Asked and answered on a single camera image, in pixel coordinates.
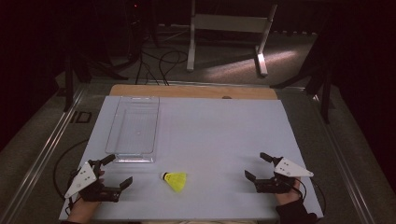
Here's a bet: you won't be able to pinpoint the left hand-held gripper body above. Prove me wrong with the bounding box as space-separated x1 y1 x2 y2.
64 161 122 203

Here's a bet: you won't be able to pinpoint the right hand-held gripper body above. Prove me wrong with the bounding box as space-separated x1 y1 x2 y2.
254 157 315 194

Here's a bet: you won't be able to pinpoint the person's left hand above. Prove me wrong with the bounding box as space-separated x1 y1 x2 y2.
72 176 106 219

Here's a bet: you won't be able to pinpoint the person's right hand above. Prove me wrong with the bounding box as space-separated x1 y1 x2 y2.
275 181 303 206

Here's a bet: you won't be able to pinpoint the clear plastic tray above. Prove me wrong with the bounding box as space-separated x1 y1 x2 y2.
105 95 161 164

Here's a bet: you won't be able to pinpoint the yellow shuttlecock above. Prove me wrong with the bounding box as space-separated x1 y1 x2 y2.
160 171 188 193

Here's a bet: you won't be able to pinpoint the white board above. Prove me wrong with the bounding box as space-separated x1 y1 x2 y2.
59 95 324 222

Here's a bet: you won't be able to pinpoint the black tripod stand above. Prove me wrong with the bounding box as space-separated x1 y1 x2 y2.
63 54 129 113
270 59 333 125

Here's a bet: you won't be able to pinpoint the white metal stand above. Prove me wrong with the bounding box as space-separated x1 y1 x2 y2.
186 0 278 77

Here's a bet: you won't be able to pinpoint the left hand-held gripper black cable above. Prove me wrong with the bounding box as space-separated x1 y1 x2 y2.
52 138 90 210

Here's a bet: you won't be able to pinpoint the hand-held gripper black cable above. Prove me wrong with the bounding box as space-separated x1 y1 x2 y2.
52 138 90 210
293 176 327 217

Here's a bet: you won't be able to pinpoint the right hand-held gripper black cable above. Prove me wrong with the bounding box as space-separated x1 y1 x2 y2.
293 176 327 217

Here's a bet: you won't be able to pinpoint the metal floor rail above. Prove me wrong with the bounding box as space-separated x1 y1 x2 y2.
0 85 90 224
309 92 376 224

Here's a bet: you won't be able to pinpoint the black floor cables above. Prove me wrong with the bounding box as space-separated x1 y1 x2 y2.
134 36 189 87

